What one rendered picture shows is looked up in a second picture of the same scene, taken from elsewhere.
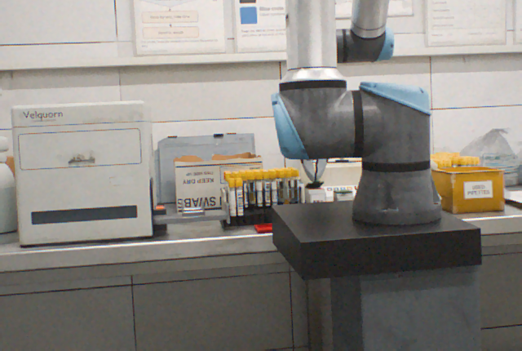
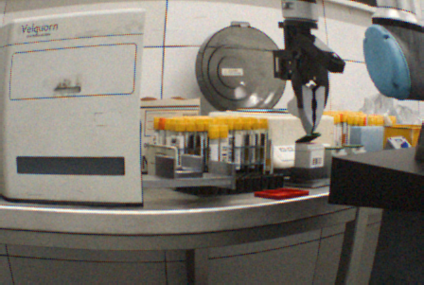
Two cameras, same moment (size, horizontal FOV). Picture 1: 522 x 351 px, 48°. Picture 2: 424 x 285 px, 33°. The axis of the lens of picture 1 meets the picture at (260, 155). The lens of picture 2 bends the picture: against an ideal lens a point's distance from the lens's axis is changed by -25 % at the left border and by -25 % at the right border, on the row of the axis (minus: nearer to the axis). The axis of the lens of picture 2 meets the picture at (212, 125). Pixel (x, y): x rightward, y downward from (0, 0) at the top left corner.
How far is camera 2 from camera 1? 0.72 m
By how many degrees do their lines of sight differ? 26
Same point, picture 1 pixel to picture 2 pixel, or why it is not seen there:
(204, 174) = not seen: hidden behind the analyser
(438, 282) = not seen: outside the picture
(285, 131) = (401, 67)
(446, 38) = not seen: outside the picture
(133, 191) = (120, 135)
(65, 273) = (55, 240)
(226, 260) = (233, 237)
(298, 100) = (405, 39)
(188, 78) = (67, 1)
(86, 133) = (78, 50)
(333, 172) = (286, 126)
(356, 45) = not seen: outside the picture
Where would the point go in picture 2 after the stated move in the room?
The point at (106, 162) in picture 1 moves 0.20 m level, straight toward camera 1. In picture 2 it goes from (93, 90) to (175, 90)
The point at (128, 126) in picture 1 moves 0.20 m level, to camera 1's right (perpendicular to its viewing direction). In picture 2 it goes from (124, 40) to (245, 40)
